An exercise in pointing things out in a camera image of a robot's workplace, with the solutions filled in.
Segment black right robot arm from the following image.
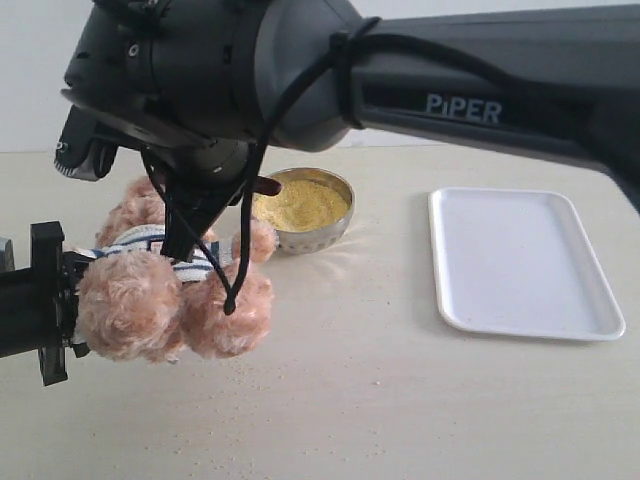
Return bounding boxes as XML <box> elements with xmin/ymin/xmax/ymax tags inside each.
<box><xmin>55</xmin><ymin>1</ymin><xmax>639</xmax><ymax>259</ymax></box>

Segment dark red wooden spoon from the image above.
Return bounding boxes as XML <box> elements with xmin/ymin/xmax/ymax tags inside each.
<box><xmin>254</xmin><ymin>176</ymin><xmax>282</xmax><ymax>197</ymax></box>

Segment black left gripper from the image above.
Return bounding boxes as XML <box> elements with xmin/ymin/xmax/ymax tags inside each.
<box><xmin>1</xmin><ymin>221</ymin><xmax>91</xmax><ymax>386</ymax></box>

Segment white rectangular plastic tray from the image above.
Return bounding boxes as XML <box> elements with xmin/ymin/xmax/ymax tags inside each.
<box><xmin>429</xmin><ymin>187</ymin><xmax>626</xmax><ymax>342</ymax></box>

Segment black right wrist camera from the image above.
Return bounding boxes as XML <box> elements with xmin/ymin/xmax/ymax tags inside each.
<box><xmin>54</xmin><ymin>106</ymin><xmax>118</xmax><ymax>182</ymax></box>

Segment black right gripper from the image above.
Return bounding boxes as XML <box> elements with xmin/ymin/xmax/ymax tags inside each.
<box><xmin>142</xmin><ymin>139</ymin><xmax>256</xmax><ymax>258</ymax></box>

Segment teddy bear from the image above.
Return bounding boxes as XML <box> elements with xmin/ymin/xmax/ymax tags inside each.
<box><xmin>72</xmin><ymin>177</ymin><xmax>278</xmax><ymax>363</ymax></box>

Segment steel bowl of yellow grain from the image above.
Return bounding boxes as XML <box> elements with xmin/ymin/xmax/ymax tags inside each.
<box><xmin>252</xmin><ymin>167</ymin><xmax>355</xmax><ymax>255</ymax></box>

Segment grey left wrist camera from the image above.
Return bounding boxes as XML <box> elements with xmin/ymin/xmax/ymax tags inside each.
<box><xmin>0</xmin><ymin>237</ymin><xmax>15</xmax><ymax>273</ymax></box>

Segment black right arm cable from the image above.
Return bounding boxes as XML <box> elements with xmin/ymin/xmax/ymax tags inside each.
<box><xmin>142</xmin><ymin>17</ymin><xmax>601</xmax><ymax>316</ymax></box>

